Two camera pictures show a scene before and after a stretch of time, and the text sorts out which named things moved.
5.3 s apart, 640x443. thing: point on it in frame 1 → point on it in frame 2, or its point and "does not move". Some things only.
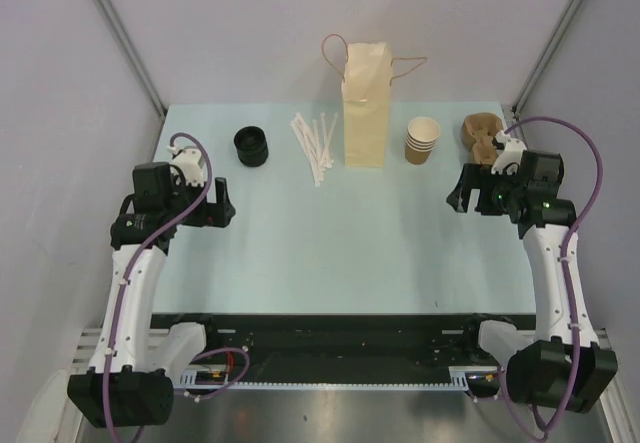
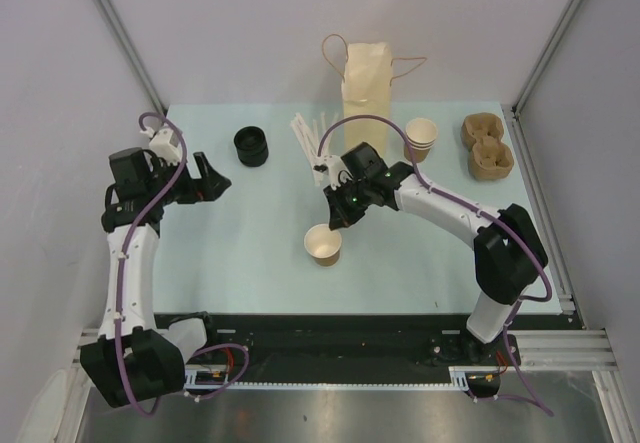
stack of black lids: [251, 145] does not move
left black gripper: [213, 214] → [207, 187]
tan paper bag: [367, 97] does not move
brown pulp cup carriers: [477, 134] does not move
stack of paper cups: [422, 134] does not move
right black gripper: [477, 176] → [341, 219]
